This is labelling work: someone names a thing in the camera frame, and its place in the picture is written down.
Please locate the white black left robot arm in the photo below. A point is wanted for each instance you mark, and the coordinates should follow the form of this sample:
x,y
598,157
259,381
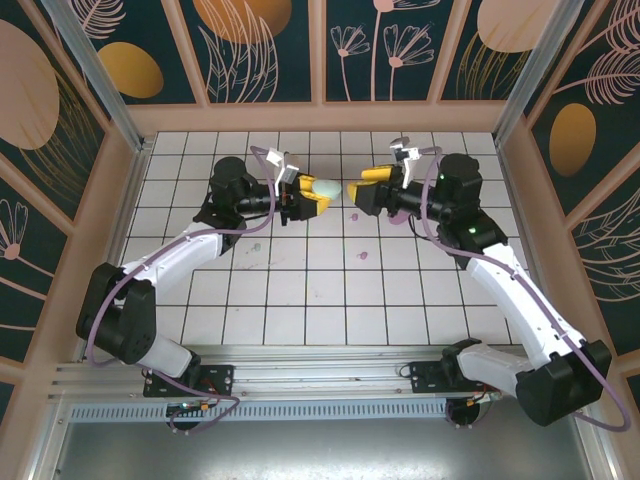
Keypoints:
x,y
175,255

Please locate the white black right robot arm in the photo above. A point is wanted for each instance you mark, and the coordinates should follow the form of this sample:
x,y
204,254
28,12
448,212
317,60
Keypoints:
x,y
505,290

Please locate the grey metal rack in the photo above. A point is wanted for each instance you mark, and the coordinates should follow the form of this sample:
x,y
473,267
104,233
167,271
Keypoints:
x,y
320,372

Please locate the pink charging case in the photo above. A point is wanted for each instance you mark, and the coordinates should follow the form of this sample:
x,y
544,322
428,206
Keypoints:
x,y
398,220

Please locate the aluminium frame post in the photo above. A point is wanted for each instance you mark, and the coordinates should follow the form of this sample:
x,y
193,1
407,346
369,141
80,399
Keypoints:
x,y
105,85
540,70

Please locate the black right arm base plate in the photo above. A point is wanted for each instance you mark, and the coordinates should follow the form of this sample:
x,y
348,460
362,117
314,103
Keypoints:
x,y
425,377

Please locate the grey metal sheet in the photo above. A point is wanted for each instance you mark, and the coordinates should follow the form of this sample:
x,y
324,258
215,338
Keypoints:
x,y
320,450

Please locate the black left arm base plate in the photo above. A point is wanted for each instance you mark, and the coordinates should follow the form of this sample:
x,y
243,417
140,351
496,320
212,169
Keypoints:
x,y
220,377

